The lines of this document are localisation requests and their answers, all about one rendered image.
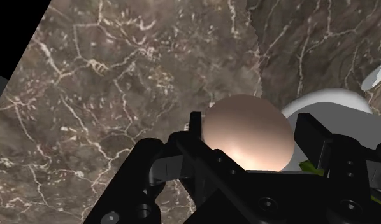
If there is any green object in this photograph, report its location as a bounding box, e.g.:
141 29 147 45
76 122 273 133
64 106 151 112
299 159 381 206

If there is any beige egg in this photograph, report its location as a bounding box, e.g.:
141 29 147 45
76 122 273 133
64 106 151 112
202 94 296 172

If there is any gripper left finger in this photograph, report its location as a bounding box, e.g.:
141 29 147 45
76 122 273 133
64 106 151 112
84 111 250 224

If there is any white curved object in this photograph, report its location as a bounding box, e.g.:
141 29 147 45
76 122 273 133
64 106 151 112
360 58 381 92

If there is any white bowl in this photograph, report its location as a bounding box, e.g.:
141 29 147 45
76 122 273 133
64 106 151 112
281 88 374 172

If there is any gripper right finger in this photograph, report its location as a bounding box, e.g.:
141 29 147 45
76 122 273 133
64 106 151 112
294 112 381 195

